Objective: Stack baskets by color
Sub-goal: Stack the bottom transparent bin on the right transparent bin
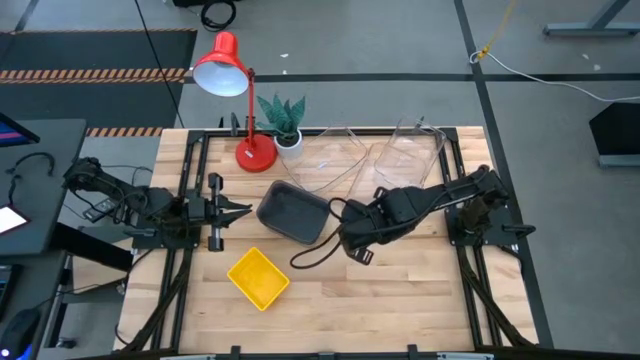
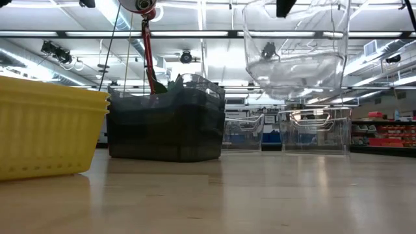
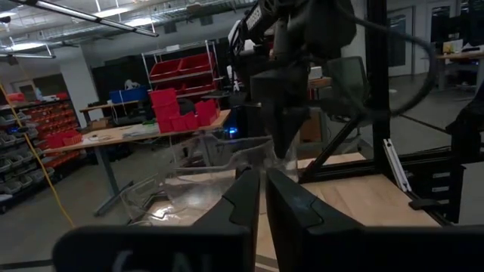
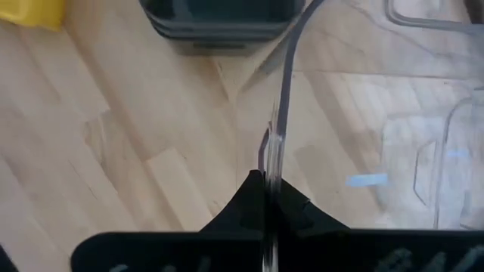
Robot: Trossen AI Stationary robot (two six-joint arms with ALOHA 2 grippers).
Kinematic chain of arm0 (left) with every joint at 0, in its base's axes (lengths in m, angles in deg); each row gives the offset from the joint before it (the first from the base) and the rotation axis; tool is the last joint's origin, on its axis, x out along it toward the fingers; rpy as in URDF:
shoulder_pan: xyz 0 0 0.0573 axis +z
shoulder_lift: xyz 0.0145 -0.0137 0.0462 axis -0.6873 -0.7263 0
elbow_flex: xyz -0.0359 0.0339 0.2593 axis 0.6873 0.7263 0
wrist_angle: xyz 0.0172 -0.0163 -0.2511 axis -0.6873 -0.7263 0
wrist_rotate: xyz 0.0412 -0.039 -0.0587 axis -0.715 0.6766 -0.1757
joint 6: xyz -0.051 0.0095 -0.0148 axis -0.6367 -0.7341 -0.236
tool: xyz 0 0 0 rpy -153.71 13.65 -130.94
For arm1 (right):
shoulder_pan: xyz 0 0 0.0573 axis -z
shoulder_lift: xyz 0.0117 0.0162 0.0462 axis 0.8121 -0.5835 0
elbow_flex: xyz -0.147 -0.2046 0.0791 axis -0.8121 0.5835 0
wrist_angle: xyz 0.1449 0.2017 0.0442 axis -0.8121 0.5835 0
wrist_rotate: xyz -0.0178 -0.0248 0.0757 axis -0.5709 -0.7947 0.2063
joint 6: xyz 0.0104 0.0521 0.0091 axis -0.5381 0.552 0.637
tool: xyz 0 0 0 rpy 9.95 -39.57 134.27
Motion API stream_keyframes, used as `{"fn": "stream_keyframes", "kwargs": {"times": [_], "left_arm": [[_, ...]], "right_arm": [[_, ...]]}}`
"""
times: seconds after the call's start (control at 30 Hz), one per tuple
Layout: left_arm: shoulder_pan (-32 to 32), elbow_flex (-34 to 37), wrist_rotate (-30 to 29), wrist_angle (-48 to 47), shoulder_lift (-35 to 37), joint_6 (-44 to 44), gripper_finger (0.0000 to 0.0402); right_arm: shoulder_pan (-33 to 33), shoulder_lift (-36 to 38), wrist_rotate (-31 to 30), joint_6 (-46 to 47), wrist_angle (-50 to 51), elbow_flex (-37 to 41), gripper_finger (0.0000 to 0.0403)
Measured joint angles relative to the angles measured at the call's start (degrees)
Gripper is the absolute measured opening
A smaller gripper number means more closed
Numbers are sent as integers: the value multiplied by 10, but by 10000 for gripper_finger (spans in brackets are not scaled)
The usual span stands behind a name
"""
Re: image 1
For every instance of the black aluminium table frame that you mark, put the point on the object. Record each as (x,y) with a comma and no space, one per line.
(315,132)

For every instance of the grey metal table foot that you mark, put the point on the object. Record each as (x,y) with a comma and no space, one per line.
(595,27)

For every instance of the green plant in white pot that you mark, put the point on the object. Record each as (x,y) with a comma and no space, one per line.
(289,147)

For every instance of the white-screen tablet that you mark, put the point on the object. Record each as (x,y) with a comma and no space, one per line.
(9,219)

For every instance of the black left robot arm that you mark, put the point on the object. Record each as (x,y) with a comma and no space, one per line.
(150,200)

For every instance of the black hazard-striped floor mat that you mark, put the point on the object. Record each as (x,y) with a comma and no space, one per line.
(100,50)

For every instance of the black computer mouse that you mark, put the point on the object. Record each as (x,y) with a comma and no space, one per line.
(20,330)

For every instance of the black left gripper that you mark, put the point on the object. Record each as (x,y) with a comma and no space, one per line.
(215,220)

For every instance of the red desk lamp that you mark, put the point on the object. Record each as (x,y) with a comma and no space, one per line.
(256,155)

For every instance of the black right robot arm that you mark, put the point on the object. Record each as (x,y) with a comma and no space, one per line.
(440,197)

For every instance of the black box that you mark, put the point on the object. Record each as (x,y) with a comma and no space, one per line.
(617,130)

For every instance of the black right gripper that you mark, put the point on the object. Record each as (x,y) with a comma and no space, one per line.
(395,210)

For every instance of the computer monitor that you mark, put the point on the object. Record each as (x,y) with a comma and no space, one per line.
(15,134)

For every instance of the black side desk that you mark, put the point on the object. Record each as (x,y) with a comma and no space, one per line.
(50,175)

